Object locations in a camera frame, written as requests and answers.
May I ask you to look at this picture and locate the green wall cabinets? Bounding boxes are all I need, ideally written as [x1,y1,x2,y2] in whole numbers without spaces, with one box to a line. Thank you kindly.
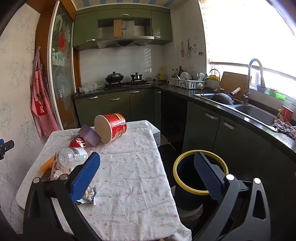
[73,9,174,51]

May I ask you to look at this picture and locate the window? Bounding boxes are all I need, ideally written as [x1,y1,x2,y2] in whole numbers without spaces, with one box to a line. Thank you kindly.
[199,0,296,93]

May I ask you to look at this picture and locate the steel range hood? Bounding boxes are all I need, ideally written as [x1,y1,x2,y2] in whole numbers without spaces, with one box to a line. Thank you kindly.
[96,19,154,49]

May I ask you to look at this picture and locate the cardboard sheet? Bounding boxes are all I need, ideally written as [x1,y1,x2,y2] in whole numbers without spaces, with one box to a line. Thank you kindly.
[113,20,122,37]

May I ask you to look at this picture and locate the white pink snack wrapper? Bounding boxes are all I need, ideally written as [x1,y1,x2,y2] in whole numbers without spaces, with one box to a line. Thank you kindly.
[50,160,74,181]

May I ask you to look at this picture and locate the red snack packet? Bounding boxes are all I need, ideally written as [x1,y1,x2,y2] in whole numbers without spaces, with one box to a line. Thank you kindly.
[69,136,87,149]

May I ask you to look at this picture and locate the red instant noodle cup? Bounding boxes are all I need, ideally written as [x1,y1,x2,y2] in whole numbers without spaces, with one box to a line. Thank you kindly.
[94,113,127,145]

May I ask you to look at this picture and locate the black wok with lid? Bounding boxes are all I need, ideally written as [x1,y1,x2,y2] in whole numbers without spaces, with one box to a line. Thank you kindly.
[105,71,124,84]

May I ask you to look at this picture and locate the red paper cup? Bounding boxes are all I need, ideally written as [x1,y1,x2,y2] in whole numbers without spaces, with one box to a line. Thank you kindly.
[281,105,294,123]

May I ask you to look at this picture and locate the small thin faucet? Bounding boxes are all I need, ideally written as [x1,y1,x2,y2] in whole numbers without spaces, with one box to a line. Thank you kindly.
[209,69,225,93]

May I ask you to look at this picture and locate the stack of white plates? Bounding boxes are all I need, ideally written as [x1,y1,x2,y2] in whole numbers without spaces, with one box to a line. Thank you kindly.
[180,72,199,81]

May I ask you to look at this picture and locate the black gas stove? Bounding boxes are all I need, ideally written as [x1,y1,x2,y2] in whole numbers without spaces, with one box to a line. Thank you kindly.
[105,80,152,88]

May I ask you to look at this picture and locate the purple cardboard box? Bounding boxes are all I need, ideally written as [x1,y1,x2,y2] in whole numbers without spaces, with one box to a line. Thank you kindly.
[77,124,102,147]

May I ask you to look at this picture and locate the steel kitchen sink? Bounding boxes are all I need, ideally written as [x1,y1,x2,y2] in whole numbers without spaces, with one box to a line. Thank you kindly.
[193,93,280,132]

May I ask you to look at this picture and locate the green plastic item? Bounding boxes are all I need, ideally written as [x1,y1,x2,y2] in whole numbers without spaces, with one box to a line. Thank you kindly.
[269,89,287,101]

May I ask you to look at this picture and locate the tall steel faucet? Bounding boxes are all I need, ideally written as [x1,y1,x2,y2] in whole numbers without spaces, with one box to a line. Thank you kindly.
[242,58,266,105]

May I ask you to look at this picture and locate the group of condiment bottles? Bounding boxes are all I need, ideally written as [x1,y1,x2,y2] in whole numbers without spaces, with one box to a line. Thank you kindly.
[171,66,184,79]

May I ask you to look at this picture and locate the white floral tablecloth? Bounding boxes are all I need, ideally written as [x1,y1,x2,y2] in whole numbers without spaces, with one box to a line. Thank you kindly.
[16,120,192,241]

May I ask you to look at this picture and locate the dark wok with wooden handle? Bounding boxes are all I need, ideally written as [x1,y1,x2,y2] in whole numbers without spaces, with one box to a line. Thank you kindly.
[209,88,241,106]

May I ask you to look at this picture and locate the white plastic bag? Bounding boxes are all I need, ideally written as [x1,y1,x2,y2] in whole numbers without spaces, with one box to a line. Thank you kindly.
[79,82,105,93]

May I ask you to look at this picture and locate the green base cabinets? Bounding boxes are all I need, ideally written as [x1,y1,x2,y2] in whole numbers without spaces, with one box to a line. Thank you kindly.
[74,88,296,232]

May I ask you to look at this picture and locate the silver wrapper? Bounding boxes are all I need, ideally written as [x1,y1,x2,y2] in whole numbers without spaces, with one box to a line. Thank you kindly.
[76,185,97,206]

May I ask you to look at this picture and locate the white dish rack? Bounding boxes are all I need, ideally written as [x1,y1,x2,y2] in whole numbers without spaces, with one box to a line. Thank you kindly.
[173,78,206,90]

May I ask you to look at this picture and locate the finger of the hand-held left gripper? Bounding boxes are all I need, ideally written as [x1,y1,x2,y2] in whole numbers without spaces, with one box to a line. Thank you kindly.
[0,138,15,160]

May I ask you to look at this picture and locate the orange ribbed packet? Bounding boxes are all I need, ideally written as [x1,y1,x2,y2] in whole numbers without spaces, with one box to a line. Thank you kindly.
[40,156,56,173]

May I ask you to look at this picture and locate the clear plastic bottle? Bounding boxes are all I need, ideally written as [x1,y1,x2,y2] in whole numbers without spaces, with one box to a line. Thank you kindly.
[55,147,93,173]

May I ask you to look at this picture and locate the brown net rag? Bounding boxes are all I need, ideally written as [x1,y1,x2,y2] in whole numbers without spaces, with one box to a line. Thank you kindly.
[272,119,296,139]

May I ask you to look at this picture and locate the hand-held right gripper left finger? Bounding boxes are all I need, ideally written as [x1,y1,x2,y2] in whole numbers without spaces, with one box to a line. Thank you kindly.
[23,152,101,241]

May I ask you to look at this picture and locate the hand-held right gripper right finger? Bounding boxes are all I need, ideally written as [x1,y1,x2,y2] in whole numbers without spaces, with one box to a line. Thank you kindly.
[193,152,271,241]

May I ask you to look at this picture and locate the dark bin with yellow rim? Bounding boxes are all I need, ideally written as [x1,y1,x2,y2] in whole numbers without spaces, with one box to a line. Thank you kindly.
[173,150,229,211]

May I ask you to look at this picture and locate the wooden cutting board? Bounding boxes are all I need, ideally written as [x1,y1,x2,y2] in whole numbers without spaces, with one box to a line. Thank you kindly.
[220,71,249,95]

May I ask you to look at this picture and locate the black kitchen countertop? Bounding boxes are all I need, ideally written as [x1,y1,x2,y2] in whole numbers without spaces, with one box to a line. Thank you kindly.
[73,82,296,149]

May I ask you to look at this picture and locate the red checked apron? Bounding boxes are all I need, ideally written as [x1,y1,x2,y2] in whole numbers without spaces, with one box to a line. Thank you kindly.
[31,46,61,139]

